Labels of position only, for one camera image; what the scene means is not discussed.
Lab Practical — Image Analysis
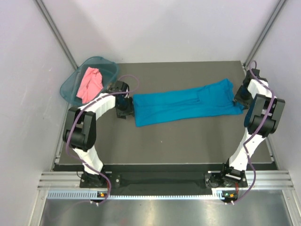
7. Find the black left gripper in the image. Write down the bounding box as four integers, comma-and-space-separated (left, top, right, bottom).
116, 96, 135, 119

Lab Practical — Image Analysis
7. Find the blue t shirt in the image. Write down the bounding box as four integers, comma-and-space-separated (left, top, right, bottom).
133, 79, 244, 127

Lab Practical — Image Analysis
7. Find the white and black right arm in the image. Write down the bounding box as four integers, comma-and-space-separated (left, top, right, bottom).
219, 79, 285, 187

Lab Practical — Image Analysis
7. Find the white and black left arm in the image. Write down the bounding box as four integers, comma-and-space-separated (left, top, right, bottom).
63, 90, 134, 188

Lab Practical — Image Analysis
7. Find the teal plastic bin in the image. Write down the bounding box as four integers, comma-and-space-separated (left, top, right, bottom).
60, 56, 119, 106

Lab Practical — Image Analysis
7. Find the pink t shirt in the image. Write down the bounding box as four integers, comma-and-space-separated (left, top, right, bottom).
76, 67, 103, 104

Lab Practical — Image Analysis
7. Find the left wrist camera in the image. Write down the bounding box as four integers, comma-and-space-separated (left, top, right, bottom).
108, 81, 129, 93

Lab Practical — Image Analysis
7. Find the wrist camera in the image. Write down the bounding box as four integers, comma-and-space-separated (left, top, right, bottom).
108, 81, 129, 93
243, 68, 268, 88

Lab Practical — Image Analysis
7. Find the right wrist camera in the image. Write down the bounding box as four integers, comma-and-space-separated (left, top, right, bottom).
243, 68, 268, 88

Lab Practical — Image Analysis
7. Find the aluminium front rail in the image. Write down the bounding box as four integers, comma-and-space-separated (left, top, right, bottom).
38, 170, 294, 190

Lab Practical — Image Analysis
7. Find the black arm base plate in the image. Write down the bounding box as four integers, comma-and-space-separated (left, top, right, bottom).
79, 163, 247, 195

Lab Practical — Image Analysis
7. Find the right aluminium frame post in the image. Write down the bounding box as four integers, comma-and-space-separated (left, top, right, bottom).
242, 0, 288, 69

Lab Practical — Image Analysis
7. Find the aluminium frame post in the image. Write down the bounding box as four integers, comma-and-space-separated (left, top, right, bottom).
242, 0, 288, 69
33, 0, 78, 70

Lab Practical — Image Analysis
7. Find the slotted grey cable duct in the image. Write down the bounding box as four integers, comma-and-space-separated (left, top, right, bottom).
47, 190, 237, 200

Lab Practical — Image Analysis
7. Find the left aluminium frame post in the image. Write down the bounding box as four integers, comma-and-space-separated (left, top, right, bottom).
33, 0, 78, 70

